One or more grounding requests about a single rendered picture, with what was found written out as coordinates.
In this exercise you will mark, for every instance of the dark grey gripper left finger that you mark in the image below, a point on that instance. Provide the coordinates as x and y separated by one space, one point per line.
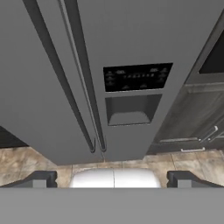
43 176

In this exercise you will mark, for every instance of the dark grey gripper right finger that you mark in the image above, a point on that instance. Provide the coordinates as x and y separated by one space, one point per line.
179 176

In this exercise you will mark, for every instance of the dark wood cabinet door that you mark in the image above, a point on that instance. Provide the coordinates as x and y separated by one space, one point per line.
189 113

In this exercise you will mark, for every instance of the grey freezer door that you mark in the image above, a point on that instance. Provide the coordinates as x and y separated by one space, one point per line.
26 87

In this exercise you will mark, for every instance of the grey fridge door with dispenser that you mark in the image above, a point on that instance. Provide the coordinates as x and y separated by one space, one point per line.
131 35

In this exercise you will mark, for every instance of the dark wood drawer front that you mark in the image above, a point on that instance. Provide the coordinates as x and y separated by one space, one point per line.
169 147

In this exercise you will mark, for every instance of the dark wood cabinet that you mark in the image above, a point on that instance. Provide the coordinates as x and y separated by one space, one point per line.
8 138

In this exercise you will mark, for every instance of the white rounded object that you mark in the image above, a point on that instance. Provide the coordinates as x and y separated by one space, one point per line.
113 178

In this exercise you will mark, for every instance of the dark built-in oven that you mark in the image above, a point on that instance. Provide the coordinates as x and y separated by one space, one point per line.
214 58

